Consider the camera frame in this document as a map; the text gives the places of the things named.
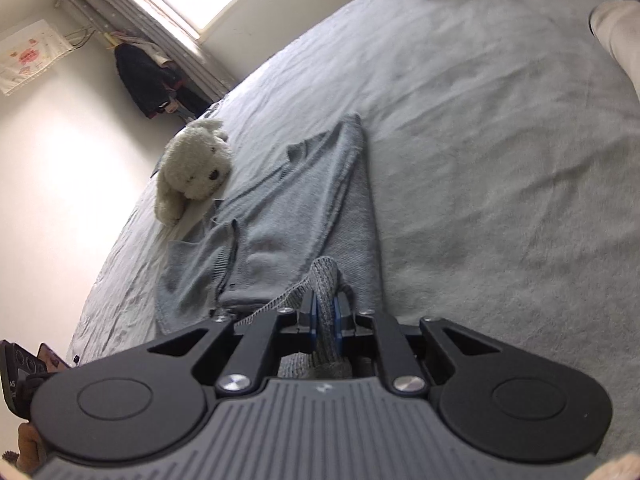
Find grey knitted cat sweater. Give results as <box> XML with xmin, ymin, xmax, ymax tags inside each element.
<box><xmin>154</xmin><ymin>112</ymin><xmax>386</xmax><ymax>380</ymax></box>

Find dark hanging clothes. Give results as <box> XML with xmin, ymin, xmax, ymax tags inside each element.
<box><xmin>114</xmin><ymin>44</ymin><xmax>212</xmax><ymax>120</ymax></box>

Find person's left hand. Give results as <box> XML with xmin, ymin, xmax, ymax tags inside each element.
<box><xmin>2</xmin><ymin>422</ymin><xmax>47</xmax><ymax>474</ymax></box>

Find smartphone on stand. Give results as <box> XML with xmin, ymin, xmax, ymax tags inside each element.
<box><xmin>37</xmin><ymin>342</ymin><xmax>70</xmax><ymax>373</ymax></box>

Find white plush dog toy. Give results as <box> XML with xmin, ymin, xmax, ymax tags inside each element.
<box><xmin>154</xmin><ymin>118</ymin><xmax>232</xmax><ymax>226</ymax></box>

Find grey bed sheet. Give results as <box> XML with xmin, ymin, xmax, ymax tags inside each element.
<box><xmin>67</xmin><ymin>0</ymin><xmax>640</xmax><ymax>461</ymax></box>

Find grey curtain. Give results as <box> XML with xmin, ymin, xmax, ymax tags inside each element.
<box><xmin>56</xmin><ymin>0</ymin><xmax>236</xmax><ymax>101</ymax></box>

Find beige folded garment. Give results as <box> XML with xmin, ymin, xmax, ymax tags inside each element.
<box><xmin>589</xmin><ymin>0</ymin><xmax>640</xmax><ymax>94</ymax></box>

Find covered wall air conditioner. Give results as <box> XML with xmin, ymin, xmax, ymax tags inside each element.
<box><xmin>0</xmin><ymin>20</ymin><xmax>74</xmax><ymax>96</ymax></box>

